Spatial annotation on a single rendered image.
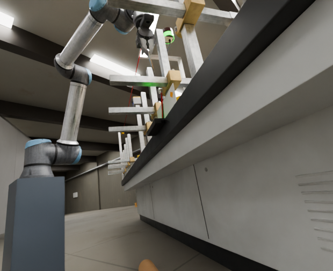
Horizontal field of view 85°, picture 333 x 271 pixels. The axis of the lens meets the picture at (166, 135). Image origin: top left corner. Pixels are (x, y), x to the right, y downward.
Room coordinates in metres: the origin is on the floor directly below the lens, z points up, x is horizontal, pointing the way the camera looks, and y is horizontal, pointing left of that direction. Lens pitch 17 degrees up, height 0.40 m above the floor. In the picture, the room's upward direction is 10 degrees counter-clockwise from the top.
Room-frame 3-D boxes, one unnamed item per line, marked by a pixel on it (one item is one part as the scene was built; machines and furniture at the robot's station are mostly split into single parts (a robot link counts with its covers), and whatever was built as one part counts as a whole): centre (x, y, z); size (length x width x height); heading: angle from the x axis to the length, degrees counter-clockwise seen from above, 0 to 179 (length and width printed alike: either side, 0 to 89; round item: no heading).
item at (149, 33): (0.72, 0.03, 1.15); 0.09 x 0.08 x 0.12; 20
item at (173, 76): (0.72, -0.06, 0.84); 0.13 x 0.06 x 0.05; 20
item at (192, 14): (0.49, -0.14, 0.94); 0.13 x 0.06 x 0.05; 20
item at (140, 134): (1.46, 0.21, 0.92); 0.05 x 0.04 x 0.45; 20
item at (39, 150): (1.20, 0.88, 0.79); 0.17 x 0.15 x 0.18; 141
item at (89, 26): (0.87, 0.43, 1.32); 0.68 x 0.12 x 0.12; 51
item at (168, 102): (0.76, -0.01, 0.75); 0.26 x 0.01 x 0.10; 20
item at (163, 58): (0.74, -0.05, 0.94); 0.03 x 0.03 x 0.48; 20
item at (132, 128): (1.16, 0.15, 0.82); 0.43 x 0.03 x 0.04; 110
